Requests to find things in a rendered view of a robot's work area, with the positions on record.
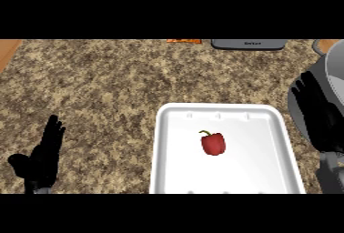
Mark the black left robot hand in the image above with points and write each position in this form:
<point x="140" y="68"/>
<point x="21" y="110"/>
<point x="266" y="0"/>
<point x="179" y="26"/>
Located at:
<point x="43" y="160"/>

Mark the orange packet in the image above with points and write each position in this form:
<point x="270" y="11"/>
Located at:
<point x="183" y="41"/>

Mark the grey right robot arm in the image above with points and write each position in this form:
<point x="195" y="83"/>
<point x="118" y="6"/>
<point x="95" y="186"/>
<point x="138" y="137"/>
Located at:
<point x="331" y="173"/>

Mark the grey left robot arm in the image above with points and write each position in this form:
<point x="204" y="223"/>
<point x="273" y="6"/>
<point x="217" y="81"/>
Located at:
<point x="42" y="190"/>

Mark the dark grey flat appliance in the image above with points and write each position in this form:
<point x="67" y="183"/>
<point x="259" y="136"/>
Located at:
<point x="248" y="44"/>

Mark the grey metal pot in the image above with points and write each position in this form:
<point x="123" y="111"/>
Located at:
<point x="329" y="75"/>

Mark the red bell pepper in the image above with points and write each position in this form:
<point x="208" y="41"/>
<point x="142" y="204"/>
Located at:
<point x="213" y="143"/>

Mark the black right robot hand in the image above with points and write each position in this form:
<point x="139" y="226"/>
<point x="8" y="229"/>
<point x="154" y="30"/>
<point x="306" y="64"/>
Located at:
<point x="321" y="121"/>

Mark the white plastic tray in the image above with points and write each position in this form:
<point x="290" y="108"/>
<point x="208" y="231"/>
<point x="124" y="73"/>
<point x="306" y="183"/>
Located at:
<point x="226" y="151"/>

